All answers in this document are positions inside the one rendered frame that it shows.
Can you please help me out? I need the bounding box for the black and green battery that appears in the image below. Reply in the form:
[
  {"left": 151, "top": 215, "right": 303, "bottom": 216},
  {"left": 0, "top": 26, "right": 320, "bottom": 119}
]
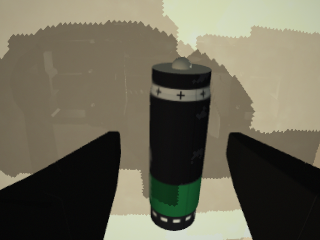
[{"left": 149, "top": 56, "right": 212, "bottom": 231}]

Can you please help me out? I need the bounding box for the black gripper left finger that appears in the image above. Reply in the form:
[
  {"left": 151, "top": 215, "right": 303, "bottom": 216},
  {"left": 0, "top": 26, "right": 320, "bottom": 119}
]
[{"left": 0, "top": 131, "right": 121, "bottom": 240}]

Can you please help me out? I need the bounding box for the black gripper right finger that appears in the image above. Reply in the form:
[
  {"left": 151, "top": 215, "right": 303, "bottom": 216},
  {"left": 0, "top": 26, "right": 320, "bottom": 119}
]
[{"left": 225, "top": 132, "right": 320, "bottom": 240}]

